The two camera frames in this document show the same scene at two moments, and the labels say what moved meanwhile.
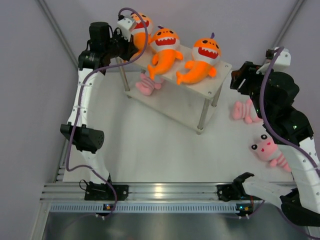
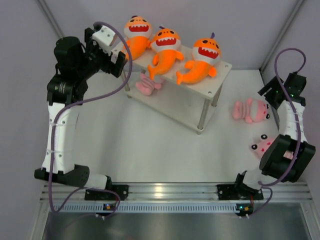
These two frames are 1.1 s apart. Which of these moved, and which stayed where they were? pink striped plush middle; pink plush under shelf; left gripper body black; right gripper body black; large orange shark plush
Moved: left gripper body black; right gripper body black
Stayed: pink plush under shelf; pink striped plush middle; large orange shark plush
